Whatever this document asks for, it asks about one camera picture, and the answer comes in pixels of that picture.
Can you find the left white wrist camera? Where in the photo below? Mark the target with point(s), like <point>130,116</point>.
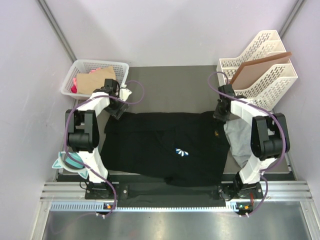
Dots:
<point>124,93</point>

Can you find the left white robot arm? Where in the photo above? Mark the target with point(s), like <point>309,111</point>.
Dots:
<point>82,130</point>

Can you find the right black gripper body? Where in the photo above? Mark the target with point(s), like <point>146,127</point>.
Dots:
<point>220,114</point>

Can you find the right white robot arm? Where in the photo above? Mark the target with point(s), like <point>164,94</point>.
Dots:
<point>256,136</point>

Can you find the teal cat ear headphones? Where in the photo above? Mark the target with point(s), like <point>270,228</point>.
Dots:
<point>73,164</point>

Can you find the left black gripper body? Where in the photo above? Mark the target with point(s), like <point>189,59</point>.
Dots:
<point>114,109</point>

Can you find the black daisy print t-shirt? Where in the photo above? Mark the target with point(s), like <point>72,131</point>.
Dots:
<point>183,149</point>

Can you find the tan folded t-shirt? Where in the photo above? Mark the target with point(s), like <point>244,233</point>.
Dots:
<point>86,83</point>

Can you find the white slotted cable duct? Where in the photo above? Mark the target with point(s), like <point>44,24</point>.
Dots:
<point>99,206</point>

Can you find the grey t-shirt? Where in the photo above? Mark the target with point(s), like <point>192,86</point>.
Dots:
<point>238,134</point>

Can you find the brown cardboard sheet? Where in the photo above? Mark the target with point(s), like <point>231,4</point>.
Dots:
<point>250,71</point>

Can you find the white plastic laundry basket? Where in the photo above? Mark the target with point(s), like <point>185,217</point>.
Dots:
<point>84,66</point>

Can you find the cream perforated file organizer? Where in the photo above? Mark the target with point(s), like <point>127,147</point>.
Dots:
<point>274,83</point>

